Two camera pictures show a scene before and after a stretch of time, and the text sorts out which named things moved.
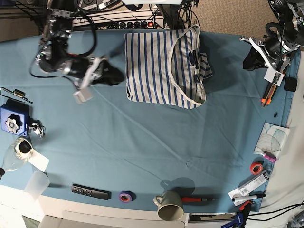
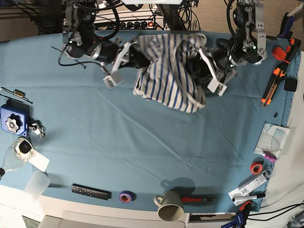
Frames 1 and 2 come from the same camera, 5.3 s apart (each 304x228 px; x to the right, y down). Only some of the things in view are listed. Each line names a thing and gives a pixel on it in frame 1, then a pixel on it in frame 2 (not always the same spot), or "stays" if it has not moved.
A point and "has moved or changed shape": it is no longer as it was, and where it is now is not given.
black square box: x=290 y=84 stays
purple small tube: x=270 y=158 stays
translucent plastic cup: x=37 y=183 stays
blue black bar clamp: x=241 y=217 stays
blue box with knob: x=14 y=117 stays
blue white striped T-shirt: x=166 y=67 has moved or changed shape
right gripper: x=110 y=75 -> x=114 y=53
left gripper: x=276 y=59 -> x=200 y=70
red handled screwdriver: x=194 y=199 stays
